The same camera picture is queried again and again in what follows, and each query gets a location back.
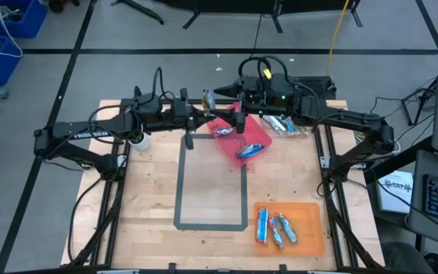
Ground pink plastic bin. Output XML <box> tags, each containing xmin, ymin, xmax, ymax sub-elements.
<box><xmin>205</xmin><ymin>100</ymin><xmax>273</xmax><ymax>167</ymax></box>

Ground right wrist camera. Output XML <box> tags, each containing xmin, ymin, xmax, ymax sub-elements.
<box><xmin>246</xmin><ymin>75</ymin><xmax>269</xmax><ymax>100</ymax></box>

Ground brown blue granola bar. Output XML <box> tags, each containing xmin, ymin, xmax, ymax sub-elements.
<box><xmin>202</xmin><ymin>88</ymin><xmax>217</xmax><ymax>117</ymax></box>

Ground black aluminium rig frame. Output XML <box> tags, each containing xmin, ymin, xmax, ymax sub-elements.
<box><xmin>62</xmin><ymin>97</ymin><xmax>386</xmax><ymax>272</ymax></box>

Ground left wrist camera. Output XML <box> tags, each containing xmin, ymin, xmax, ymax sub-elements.
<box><xmin>172</xmin><ymin>99</ymin><xmax>190</xmax><ymax>119</ymax></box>

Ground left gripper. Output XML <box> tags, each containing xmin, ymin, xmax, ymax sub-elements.
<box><xmin>169</xmin><ymin>88</ymin><xmax>217</xmax><ymax>150</ymax></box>

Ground white potted plant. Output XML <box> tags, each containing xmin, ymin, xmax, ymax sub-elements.
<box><xmin>129</xmin><ymin>131</ymin><xmax>151</xmax><ymax>152</ymax></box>

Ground black perforated metal box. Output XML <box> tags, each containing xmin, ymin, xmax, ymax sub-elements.
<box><xmin>297</xmin><ymin>75</ymin><xmax>337</xmax><ymax>100</ymax></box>

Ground clear plastic bin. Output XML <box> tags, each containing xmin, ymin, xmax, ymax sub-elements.
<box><xmin>261</xmin><ymin>113</ymin><xmax>313</xmax><ymax>139</ymax></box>

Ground silver granola bar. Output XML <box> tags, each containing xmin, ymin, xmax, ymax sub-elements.
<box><xmin>213</xmin><ymin>126</ymin><xmax>237</xmax><ymax>137</ymax></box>

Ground yellow cable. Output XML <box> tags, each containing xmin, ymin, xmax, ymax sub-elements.
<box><xmin>325</xmin><ymin>0</ymin><xmax>351</xmax><ymax>77</ymax></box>

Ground grey desk with keyboard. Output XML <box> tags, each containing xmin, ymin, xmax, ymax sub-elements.
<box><xmin>408</xmin><ymin>148</ymin><xmax>438</xmax><ymax>239</ymax></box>

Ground black folding partition screen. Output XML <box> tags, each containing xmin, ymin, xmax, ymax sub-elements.
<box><xmin>110</xmin><ymin>0</ymin><xmax>364</xmax><ymax>35</ymax></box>

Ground blue white granola bar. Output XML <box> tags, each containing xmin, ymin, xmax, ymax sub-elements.
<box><xmin>236</xmin><ymin>142</ymin><xmax>265</xmax><ymax>159</ymax></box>

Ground white printed paper sheet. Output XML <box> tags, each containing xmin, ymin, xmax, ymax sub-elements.
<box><xmin>376</xmin><ymin>170</ymin><xmax>414</xmax><ymax>214</ymax></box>

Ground dark grey bordered mat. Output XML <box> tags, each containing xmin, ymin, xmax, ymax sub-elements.
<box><xmin>173</xmin><ymin>132</ymin><xmax>249</xmax><ymax>232</ymax></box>

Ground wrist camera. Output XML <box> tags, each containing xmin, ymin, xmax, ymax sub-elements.
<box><xmin>246</xmin><ymin>75</ymin><xmax>269</xmax><ymax>100</ymax></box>
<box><xmin>172</xmin><ymin>99</ymin><xmax>190</xmax><ymax>119</ymax></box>

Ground white cable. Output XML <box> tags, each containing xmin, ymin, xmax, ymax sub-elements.
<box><xmin>0</xmin><ymin>0</ymin><xmax>24</xmax><ymax>59</ymax></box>

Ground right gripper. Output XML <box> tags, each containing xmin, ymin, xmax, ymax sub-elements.
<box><xmin>210</xmin><ymin>75</ymin><xmax>272</xmax><ymax>135</ymax></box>

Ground dark grey office chair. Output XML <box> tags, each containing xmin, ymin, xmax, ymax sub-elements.
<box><xmin>379</xmin><ymin>240</ymin><xmax>438</xmax><ymax>274</ymax></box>

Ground orange plastic bin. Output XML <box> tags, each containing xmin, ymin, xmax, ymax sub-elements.
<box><xmin>252</xmin><ymin>201</ymin><xmax>325</xmax><ymax>256</ymax></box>

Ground black coiled cable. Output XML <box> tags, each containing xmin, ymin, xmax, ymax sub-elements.
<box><xmin>237</xmin><ymin>56</ymin><xmax>273</xmax><ymax>79</ymax></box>

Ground red green granola bar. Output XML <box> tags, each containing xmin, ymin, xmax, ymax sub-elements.
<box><xmin>268</xmin><ymin>215</ymin><xmax>285</xmax><ymax>251</ymax></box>

